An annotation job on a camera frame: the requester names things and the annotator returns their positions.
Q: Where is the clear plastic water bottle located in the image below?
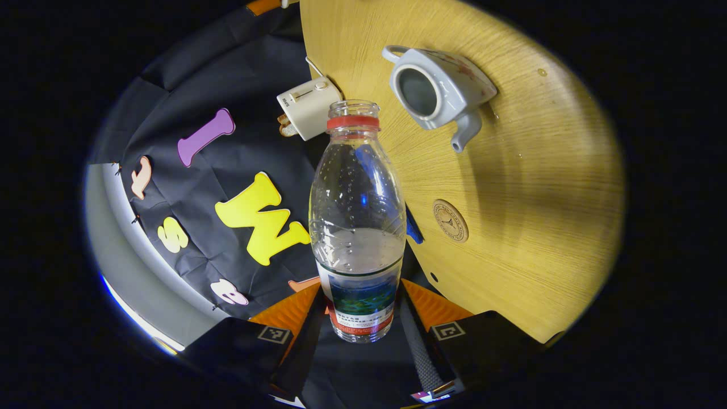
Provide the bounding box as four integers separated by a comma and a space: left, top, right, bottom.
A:
310, 101, 407, 343

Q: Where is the white ceramic teacup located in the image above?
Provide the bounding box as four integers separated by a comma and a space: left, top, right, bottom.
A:
382, 45, 498, 154

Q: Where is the blue towel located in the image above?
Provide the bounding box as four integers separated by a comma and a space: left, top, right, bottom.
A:
405, 204, 424, 245

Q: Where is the black backdrop cloth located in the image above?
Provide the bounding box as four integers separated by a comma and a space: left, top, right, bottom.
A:
88, 3, 432, 324

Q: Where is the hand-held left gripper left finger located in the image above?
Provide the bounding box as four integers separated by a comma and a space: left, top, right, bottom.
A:
182, 282, 328, 401

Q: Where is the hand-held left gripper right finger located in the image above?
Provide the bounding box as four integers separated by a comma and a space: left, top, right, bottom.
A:
396, 278, 547, 399

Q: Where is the round wooden coaster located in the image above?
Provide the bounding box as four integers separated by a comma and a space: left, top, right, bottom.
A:
433, 199, 469, 243

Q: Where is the white toaster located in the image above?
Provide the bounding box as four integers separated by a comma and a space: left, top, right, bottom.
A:
277, 77, 343, 141

